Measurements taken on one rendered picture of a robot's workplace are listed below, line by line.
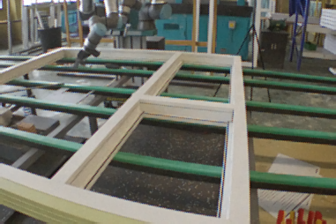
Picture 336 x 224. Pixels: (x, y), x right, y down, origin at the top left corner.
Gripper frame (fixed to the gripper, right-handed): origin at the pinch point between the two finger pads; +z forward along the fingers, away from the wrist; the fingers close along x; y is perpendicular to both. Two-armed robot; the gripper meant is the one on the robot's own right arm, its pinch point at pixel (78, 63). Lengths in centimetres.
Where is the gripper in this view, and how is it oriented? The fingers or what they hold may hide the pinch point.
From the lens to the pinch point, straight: 181.2
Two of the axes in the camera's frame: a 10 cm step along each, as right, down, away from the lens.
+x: -2.3, 3.9, -8.9
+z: -6.0, 6.7, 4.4
